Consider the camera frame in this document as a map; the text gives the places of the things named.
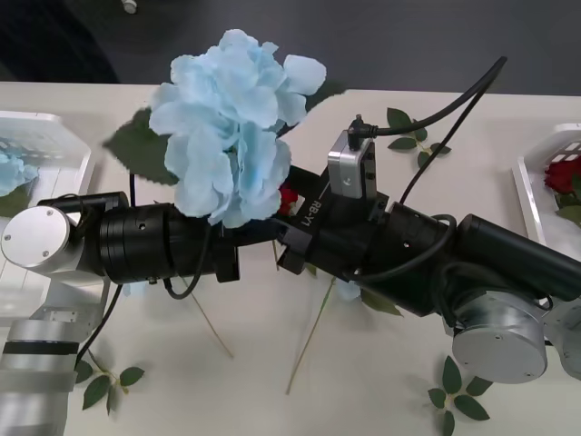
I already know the loose green leaf twig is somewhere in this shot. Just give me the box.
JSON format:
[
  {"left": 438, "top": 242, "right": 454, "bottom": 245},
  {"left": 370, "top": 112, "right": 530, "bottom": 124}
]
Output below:
[
  {"left": 74, "top": 348, "right": 146, "bottom": 417},
  {"left": 387, "top": 107, "right": 453, "bottom": 170},
  {"left": 428, "top": 354, "right": 495, "bottom": 436}
]

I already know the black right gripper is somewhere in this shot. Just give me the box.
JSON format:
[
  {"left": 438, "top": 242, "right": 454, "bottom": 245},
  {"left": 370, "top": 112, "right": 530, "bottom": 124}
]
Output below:
[{"left": 276, "top": 166, "right": 390, "bottom": 278}]

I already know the red rose with green stem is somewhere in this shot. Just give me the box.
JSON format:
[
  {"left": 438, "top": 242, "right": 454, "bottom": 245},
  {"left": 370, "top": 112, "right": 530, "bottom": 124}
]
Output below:
[
  {"left": 543, "top": 156, "right": 581, "bottom": 223},
  {"left": 271, "top": 184, "right": 319, "bottom": 277}
]

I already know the shallow white box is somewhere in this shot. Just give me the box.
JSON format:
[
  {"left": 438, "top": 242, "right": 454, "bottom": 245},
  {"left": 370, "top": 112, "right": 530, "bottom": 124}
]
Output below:
[
  {"left": 0, "top": 110, "right": 97, "bottom": 328},
  {"left": 511, "top": 123, "right": 581, "bottom": 255}
]

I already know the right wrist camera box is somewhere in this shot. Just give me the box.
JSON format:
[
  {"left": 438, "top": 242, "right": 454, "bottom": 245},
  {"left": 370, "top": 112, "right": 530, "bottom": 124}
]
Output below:
[{"left": 327, "top": 129, "right": 378, "bottom": 200}]

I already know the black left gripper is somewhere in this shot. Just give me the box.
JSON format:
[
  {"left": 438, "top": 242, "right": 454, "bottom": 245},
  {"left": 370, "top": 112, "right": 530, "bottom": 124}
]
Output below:
[{"left": 211, "top": 221, "right": 283, "bottom": 283}]

